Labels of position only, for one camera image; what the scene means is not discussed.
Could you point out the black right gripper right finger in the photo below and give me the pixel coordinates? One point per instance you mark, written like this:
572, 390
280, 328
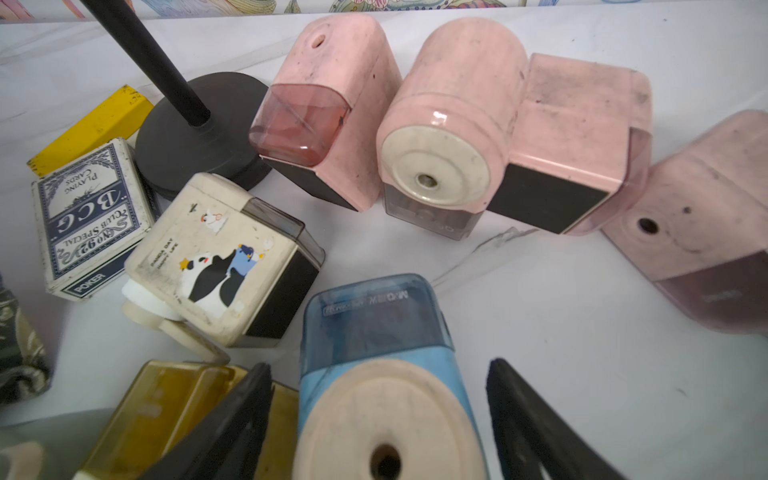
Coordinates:
532, 440

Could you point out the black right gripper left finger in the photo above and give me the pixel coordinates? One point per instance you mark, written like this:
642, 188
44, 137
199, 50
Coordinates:
227, 442

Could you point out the yellow pencil sharpener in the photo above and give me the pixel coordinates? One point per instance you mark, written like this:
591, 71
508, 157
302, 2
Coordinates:
165, 403

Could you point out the blue pencil sharpener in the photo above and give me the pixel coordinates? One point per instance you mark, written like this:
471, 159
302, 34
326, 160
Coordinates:
381, 395

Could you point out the cream panda pencil sharpener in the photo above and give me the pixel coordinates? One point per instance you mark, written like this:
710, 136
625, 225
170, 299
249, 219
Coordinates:
221, 269

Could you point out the pink pencil sharpener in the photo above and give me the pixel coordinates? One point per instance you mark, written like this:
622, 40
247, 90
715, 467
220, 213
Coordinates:
443, 145
699, 231
580, 149
317, 125

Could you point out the light green pencil sharpener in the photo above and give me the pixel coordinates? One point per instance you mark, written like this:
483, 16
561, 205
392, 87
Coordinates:
51, 448

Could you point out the cream canvas tote bag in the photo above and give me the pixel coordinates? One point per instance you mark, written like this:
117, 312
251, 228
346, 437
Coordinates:
25, 371

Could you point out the blue playing card box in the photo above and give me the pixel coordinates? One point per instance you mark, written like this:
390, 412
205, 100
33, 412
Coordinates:
91, 214

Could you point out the black microphone stand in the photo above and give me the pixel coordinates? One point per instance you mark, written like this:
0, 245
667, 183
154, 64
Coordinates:
200, 126

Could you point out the yellow wooden block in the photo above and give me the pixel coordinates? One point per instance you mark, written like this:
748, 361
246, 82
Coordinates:
119, 116

